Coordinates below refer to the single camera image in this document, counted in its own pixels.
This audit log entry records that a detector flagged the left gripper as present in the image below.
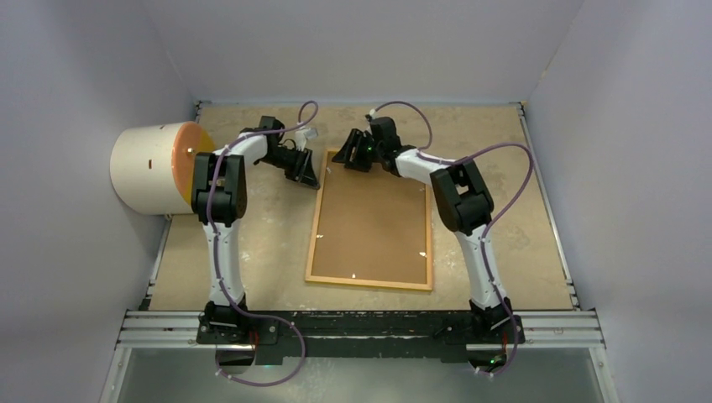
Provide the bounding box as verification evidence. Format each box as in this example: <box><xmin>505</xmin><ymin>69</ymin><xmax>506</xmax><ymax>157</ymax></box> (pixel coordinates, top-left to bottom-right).
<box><xmin>259</xmin><ymin>146</ymin><xmax>320</xmax><ymax>189</ymax></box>

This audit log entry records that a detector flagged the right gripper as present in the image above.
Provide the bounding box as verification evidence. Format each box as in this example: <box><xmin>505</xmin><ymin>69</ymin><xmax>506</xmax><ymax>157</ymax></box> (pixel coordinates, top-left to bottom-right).
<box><xmin>334</xmin><ymin>128</ymin><xmax>385</xmax><ymax>173</ymax></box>

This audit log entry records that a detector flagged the aluminium rail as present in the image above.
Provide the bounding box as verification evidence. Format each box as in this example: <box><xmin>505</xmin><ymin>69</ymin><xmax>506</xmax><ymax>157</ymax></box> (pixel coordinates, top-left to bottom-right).
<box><xmin>118</xmin><ymin>311</ymin><xmax>605</xmax><ymax>350</ymax></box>

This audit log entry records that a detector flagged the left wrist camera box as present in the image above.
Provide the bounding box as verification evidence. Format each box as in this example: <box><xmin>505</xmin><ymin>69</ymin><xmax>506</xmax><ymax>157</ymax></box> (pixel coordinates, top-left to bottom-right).
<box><xmin>294</xmin><ymin>127</ymin><xmax>318</xmax><ymax>151</ymax></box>

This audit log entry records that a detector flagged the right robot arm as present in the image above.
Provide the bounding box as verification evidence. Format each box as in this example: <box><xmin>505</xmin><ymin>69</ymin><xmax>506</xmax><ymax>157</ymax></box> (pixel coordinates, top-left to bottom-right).
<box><xmin>332</xmin><ymin>117</ymin><xmax>516</xmax><ymax>342</ymax></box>

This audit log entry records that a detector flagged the yellow picture frame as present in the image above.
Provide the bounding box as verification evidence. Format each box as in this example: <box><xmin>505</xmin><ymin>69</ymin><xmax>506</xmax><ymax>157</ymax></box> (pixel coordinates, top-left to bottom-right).
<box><xmin>304</xmin><ymin>146</ymin><xmax>435</xmax><ymax>292</ymax></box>

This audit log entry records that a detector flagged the brown cardboard backing board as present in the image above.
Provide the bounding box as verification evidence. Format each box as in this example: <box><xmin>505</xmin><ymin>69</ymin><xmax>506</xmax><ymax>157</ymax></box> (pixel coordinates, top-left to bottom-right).
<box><xmin>312</xmin><ymin>153</ymin><xmax>428</xmax><ymax>284</ymax></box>

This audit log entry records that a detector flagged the white cylinder with coloured face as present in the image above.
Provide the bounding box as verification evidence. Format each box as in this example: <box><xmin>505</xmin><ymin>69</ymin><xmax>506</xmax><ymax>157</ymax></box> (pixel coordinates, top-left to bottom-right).
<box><xmin>110</xmin><ymin>122</ymin><xmax>217</xmax><ymax>215</ymax></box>

